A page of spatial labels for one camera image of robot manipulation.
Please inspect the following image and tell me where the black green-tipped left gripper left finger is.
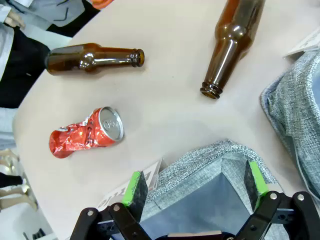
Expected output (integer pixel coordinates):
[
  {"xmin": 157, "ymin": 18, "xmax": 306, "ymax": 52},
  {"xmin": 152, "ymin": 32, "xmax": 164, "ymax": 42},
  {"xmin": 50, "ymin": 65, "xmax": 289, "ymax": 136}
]
[{"xmin": 69, "ymin": 171, "xmax": 151, "ymax": 240}]

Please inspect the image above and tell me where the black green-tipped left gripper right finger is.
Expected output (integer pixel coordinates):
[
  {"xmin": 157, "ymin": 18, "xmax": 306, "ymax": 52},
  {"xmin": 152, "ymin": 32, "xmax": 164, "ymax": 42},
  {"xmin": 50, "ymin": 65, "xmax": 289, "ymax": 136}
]
[{"xmin": 234, "ymin": 161, "xmax": 320, "ymax": 240}]

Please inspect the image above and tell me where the crushed red soda can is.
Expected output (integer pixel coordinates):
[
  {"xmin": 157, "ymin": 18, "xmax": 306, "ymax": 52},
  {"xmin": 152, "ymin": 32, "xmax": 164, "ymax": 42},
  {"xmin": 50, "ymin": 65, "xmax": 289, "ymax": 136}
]
[{"xmin": 48, "ymin": 106, "xmax": 125, "ymax": 159}]

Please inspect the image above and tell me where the brown glass beer bottle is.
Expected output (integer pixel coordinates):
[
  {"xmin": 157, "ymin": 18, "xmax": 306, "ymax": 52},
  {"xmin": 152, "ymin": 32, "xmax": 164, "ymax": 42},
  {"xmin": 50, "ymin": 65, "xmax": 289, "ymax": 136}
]
[
  {"xmin": 199, "ymin": 0, "xmax": 266, "ymax": 100},
  {"xmin": 45, "ymin": 42, "xmax": 146, "ymax": 76}
]

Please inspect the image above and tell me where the grey fabric Bottle basket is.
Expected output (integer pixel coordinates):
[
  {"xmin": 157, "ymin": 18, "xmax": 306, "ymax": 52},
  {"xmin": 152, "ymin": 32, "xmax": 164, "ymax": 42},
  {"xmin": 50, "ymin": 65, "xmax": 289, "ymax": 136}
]
[{"xmin": 138, "ymin": 139, "xmax": 291, "ymax": 240}]

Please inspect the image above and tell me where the grey fabric Plastic basket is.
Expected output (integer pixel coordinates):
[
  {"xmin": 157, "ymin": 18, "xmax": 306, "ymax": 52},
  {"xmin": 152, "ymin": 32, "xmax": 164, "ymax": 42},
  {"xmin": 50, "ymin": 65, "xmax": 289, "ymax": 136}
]
[{"xmin": 259, "ymin": 48, "xmax": 320, "ymax": 201}]

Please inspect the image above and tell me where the white Bottle label card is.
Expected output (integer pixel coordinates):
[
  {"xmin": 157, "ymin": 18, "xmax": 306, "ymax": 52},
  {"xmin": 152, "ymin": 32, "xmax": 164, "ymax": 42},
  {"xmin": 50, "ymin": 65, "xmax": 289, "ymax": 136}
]
[{"xmin": 96, "ymin": 157, "xmax": 165, "ymax": 210}]

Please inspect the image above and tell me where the beige metal stand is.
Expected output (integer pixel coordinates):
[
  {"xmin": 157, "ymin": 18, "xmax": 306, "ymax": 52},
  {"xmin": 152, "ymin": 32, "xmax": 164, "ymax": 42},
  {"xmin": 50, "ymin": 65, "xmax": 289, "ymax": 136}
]
[{"xmin": 0, "ymin": 147, "xmax": 38, "ymax": 213}]

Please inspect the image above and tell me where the white Plastic label card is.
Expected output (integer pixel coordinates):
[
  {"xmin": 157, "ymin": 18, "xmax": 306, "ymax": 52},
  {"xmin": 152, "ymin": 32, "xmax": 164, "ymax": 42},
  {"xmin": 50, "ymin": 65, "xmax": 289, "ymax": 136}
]
[{"xmin": 283, "ymin": 26, "xmax": 320, "ymax": 59}]

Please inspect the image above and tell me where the dark clothed mannequin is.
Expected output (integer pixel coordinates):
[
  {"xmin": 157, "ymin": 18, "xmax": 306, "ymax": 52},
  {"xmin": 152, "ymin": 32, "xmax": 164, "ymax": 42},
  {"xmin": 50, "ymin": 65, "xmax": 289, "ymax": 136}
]
[{"xmin": 0, "ymin": 26, "xmax": 52, "ymax": 109}]

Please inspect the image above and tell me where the person in orange hoodie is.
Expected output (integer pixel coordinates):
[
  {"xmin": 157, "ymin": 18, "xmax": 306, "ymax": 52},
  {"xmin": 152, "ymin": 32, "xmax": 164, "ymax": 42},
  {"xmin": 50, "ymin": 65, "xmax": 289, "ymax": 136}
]
[{"xmin": 89, "ymin": 0, "xmax": 113, "ymax": 8}]

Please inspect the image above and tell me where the white coat mannequin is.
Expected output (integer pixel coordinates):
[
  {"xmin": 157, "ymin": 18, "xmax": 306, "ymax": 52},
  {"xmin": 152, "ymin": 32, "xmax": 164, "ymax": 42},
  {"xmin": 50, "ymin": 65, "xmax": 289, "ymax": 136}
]
[{"xmin": 0, "ymin": 0, "xmax": 101, "ymax": 38}]

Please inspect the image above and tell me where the pale mannequin hand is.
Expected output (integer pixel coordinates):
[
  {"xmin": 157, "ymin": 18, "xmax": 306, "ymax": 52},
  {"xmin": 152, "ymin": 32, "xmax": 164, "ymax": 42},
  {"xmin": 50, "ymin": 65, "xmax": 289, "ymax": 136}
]
[{"xmin": 3, "ymin": 9, "xmax": 26, "ymax": 29}]

